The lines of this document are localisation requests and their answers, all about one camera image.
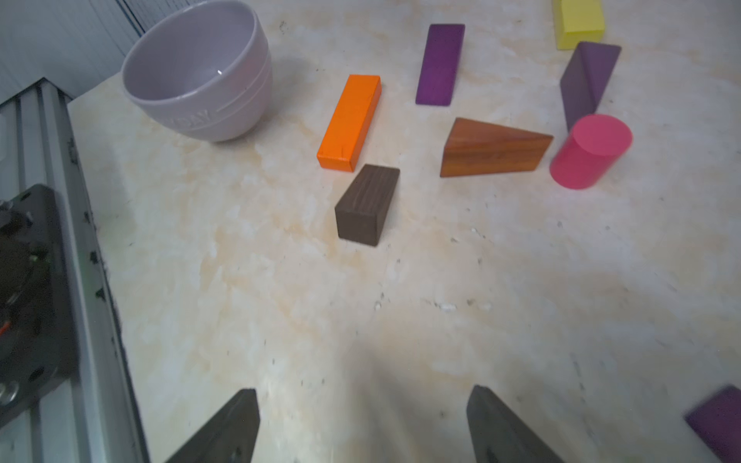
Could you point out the orange rectangular block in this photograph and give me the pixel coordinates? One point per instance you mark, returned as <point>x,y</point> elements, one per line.
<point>345,136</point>

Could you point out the long yellow block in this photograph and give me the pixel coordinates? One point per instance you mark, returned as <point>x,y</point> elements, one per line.
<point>577,21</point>

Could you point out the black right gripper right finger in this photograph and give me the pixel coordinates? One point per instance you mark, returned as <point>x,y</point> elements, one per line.
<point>499,435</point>

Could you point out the pink cylinder block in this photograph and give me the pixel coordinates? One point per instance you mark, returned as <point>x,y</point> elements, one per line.
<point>594,145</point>

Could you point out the purple triangular block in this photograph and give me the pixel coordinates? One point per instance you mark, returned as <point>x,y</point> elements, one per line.
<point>717,423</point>
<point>586,79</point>

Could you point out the reddish brown wooden wedge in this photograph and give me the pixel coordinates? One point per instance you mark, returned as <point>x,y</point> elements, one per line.
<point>476,148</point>

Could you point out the aluminium front rail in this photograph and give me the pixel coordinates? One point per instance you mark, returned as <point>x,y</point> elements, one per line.
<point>93,415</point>

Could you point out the dark brown rectangular block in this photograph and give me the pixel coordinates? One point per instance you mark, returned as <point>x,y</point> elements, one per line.
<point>362,211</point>

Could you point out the lilac ceramic bowl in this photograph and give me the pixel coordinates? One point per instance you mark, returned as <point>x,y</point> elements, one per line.
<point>204,72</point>

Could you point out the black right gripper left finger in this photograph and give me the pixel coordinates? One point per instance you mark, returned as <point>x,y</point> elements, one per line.
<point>229,436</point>

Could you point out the purple rectangular block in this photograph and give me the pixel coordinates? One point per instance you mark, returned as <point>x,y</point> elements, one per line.
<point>440,64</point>

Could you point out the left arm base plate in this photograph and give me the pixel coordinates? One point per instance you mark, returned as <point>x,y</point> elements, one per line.
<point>38,341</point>

